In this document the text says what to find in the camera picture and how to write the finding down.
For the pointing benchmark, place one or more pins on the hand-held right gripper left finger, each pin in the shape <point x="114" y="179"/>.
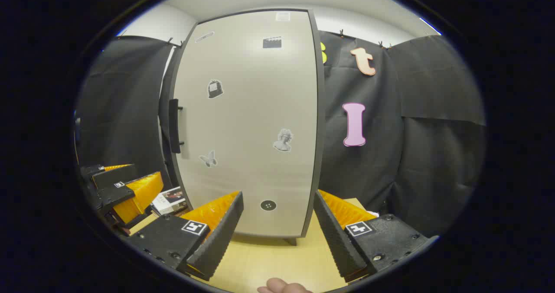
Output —
<point x="221" y="241"/>

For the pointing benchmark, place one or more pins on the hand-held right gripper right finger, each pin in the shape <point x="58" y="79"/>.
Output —
<point x="336" y="241"/>

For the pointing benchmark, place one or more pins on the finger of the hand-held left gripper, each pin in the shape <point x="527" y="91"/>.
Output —
<point x="113" y="192"/>
<point x="115" y="174"/>

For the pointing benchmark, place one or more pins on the light grey cabinet door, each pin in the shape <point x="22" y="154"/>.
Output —
<point x="251" y="132"/>

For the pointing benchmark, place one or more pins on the white picture book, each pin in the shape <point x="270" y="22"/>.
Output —
<point x="167" y="200"/>

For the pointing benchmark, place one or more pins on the black backdrop cloth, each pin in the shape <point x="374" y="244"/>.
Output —
<point x="433" y="154"/>
<point x="121" y="111"/>

